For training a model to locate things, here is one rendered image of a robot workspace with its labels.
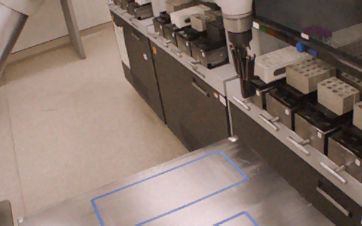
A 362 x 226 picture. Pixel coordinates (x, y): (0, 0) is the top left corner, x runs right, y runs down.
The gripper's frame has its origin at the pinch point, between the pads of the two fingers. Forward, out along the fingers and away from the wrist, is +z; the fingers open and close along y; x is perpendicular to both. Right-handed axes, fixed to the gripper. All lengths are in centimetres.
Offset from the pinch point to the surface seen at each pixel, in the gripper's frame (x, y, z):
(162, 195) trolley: 43, -36, -2
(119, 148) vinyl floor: 28, 117, 80
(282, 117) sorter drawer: -2.1, -17.1, 4.0
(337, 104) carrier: -9.8, -33.6, -5.0
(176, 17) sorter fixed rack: -6, 68, -6
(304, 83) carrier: -9.7, -18.8, -5.7
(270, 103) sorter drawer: -2.1, -11.1, 1.8
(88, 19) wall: -9, 350, 60
